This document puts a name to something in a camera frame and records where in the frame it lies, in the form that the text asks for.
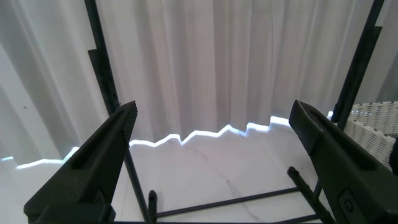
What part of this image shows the black clothes rack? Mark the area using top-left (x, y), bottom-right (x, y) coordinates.
top-left (83, 0), bottom-right (386, 224)

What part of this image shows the white curtain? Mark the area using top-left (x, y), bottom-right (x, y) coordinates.
top-left (0, 0), bottom-right (398, 166)

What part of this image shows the white laundry basket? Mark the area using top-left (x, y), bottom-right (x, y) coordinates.
top-left (343, 101), bottom-right (398, 170)

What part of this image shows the black garment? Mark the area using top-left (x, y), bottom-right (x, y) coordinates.
top-left (389, 148), bottom-right (398, 175)

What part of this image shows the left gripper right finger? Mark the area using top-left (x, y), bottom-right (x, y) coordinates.
top-left (288, 99), bottom-right (398, 224)

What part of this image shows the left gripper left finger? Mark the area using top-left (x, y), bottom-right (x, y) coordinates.
top-left (23, 100), bottom-right (139, 224)

